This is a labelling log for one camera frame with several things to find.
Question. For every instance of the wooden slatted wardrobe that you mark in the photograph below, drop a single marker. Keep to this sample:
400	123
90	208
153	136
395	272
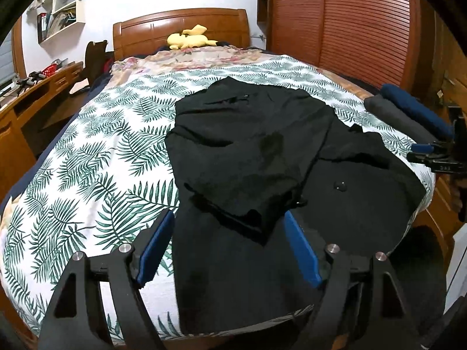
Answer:
346	25

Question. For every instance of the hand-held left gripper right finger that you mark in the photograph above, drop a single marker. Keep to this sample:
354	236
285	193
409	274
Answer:
302	251

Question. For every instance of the white wall shelf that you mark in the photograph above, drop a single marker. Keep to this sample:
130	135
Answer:
81	14

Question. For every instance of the grey window blind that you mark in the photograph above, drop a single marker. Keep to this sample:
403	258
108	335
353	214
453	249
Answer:
6	63

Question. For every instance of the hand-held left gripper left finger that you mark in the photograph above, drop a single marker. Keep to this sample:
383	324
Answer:
155	248

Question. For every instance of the wooden desk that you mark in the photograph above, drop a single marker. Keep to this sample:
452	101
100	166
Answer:
14	142

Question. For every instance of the grey folded cloth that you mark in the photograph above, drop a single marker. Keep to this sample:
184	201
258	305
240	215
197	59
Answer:
397	116

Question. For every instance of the red basket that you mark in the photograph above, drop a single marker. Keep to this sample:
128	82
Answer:
50	70

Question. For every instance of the yellow plush toy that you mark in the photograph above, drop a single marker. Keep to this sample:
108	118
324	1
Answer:
189	40

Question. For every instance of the black coat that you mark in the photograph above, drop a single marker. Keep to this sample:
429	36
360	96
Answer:
255	153

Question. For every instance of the wooden bed headboard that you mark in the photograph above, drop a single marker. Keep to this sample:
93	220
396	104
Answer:
146	32

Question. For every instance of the dark wooden chair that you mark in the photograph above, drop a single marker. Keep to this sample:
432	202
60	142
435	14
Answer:
95	58

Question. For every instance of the navy folded cloth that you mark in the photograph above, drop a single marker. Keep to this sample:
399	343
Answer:
416	107

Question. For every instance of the stack of books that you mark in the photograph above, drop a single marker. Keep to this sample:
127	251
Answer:
64	22

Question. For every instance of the black binder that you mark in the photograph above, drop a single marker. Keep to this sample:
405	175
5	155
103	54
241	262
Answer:
43	27

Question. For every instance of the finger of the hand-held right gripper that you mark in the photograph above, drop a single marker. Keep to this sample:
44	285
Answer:
425	158
425	147

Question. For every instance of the floral blanket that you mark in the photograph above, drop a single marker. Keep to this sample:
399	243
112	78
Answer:
204	58

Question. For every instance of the leaf print blanket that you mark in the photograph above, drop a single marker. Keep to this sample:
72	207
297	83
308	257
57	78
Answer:
109	153

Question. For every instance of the wooden door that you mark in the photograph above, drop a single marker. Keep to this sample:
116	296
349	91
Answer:
441	51

